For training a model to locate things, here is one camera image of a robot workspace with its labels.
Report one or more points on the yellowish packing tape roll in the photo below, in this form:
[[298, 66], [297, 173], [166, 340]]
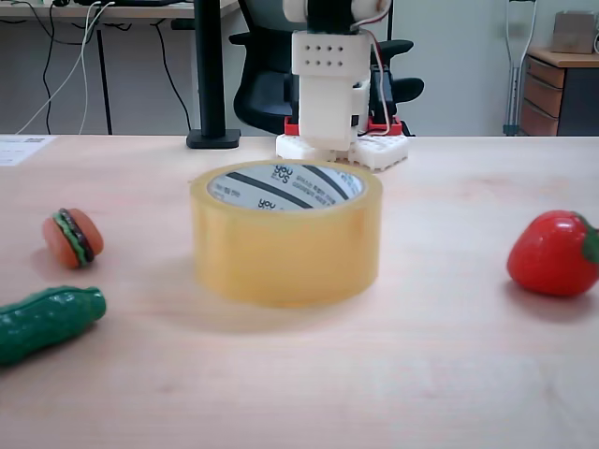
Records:
[[285, 252]]

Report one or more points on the red toy strawberry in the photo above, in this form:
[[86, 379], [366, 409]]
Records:
[[547, 257]]

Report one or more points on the black office chair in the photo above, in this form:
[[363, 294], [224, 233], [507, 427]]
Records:
[[257, 103]]

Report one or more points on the brown drawer cabinet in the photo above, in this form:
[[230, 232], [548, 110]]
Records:
[[543, 98]]

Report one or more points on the cardboard box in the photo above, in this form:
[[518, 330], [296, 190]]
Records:
[[573, 33]]

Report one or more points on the grey metal crutch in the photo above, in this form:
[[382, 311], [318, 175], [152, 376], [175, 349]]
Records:
[[515, 84]]

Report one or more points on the white background desk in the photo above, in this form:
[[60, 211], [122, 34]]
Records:
[[103, 70]]

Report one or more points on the black pole stand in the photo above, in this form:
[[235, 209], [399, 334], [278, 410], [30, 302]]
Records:
[[209, 70]]

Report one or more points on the white printed paper sheet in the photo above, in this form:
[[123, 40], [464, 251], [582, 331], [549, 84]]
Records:
[[18, 147]]

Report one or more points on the green toy cucumber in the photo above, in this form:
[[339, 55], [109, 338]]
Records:
[[47, 322]]

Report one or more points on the toy hamburger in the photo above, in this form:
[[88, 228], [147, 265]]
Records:
[[75, 238]]

